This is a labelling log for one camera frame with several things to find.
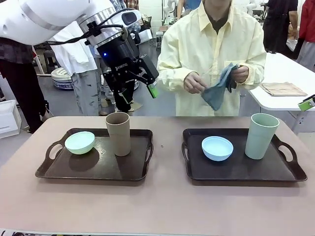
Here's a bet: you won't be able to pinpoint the white box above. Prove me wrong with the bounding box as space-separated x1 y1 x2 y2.
0 99 22 140

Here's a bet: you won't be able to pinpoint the mint green bowl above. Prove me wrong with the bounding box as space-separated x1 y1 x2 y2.
64 131 95 155

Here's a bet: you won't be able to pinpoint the dark brown plastic tray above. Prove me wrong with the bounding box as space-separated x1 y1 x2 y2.
181 127 308 182
34 127 155 182

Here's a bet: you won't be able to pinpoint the white side table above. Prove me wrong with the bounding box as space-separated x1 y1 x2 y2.
248 51 315 111

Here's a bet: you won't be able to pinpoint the person blue shirt beige trousers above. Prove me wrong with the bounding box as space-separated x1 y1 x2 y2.
177 0 202 18

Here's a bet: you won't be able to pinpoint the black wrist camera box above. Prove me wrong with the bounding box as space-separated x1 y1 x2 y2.
139 55 159 81

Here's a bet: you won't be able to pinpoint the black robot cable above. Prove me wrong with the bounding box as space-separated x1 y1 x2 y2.
46 23 128 46

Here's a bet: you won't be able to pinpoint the person in white coat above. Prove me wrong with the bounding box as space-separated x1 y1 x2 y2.
50 21 99 116

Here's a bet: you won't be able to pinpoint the person's left hand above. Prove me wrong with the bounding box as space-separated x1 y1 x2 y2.
231 64 250 84

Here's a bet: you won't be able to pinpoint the person in yellow shirt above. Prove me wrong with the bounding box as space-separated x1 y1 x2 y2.
157 0 267 117

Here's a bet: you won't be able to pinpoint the mint green tall cup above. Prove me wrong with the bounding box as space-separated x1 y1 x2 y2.
244 113 280 160

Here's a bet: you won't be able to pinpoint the person's left forearm yellow sleeve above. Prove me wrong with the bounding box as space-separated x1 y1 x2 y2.
242 55 267 87

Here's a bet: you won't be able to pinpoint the beige cloth mat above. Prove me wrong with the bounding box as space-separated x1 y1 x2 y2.
261 82 308 97

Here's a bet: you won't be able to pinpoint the person in black clothes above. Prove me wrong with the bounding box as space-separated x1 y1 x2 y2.
262 0 300 54

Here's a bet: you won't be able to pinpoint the light blue bowl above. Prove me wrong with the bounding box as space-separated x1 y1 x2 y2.
201 136 234 162

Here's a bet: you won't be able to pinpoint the white coiled hose ring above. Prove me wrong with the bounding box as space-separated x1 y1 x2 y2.
51 67 74 90

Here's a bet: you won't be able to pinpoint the blue cloth mat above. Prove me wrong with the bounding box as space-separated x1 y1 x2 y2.
200 62 241 111

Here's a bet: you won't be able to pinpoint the person's right hand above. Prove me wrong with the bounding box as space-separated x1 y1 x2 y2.
183 71 209 94

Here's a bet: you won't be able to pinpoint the person's right forearm yellow sleeve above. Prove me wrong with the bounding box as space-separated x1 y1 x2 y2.
157 62 197 87

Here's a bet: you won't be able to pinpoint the tan brown tall cup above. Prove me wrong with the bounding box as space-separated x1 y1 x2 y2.
105 112 130 157

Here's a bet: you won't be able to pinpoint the person in red jacket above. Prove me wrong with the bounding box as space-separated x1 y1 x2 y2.
295 0 315 72

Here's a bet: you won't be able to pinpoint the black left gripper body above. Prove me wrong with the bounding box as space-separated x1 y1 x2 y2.
96 38 143 81

